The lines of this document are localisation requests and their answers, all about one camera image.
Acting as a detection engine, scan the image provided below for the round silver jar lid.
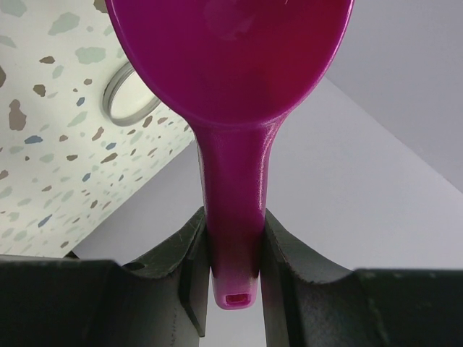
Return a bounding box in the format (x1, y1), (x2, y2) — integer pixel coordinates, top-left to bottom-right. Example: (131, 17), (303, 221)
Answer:
(101, 61), (161, 127)

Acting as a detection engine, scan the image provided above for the magenta plastic scoop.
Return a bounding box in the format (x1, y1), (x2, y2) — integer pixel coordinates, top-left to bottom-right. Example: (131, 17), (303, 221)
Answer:
(106, 1), (354, 310)

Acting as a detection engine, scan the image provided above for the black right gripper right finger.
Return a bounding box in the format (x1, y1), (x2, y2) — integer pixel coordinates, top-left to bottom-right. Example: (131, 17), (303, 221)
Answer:
(260, 213), (462, 346)

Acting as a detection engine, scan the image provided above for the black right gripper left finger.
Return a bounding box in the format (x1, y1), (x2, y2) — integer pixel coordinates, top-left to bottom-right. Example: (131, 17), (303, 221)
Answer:
(1, 210), (210, 346)

